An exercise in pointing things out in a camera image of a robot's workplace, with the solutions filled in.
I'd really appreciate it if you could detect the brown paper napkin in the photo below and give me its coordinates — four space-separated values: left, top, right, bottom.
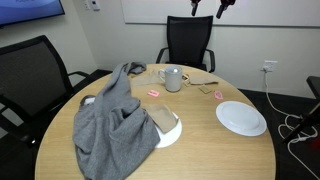
188 74 220 86
143 103 179 134

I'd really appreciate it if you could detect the black armchair with solid backrest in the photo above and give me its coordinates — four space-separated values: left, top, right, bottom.
155 15 217 74

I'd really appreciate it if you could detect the wall mounted display screen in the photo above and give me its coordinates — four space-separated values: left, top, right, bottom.
0 0 66 28

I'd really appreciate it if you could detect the white wall power outlet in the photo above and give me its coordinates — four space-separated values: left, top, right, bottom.
261 59 279 73

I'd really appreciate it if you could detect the pink sugar packet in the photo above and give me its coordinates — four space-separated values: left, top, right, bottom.
213 90 224 101
147 89 161 98

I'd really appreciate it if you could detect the white marker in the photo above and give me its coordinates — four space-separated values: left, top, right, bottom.
166 66 181 75

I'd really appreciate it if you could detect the black mesh office chair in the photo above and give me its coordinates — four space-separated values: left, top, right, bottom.
0 34 113 148

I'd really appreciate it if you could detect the white plate with napkin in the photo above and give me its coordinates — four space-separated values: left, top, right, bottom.
153 111 183 149

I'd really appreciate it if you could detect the black equipment stand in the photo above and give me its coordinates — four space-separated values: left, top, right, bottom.
283 75 320 144

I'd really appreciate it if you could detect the white power cable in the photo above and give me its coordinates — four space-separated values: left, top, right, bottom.
264 69 320 180

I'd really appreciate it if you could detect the brown sugar packet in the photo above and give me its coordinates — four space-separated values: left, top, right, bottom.
198 85 213 95

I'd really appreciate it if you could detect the white ceramic mug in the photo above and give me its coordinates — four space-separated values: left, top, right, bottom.
157 64 184 93

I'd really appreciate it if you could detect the white wall whiteboard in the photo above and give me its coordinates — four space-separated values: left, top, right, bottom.
120 0 320 28

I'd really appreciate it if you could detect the white wall thermostat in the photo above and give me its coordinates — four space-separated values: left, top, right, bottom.
90 0 101 12

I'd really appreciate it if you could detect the large white round plate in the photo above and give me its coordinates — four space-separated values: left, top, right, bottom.
215 100 268 137

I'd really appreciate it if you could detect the grey knit sweater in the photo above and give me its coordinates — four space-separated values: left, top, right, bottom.
72 61 162 180

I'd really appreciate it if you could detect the small brown paper tag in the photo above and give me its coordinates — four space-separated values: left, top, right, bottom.
182 73 191 87

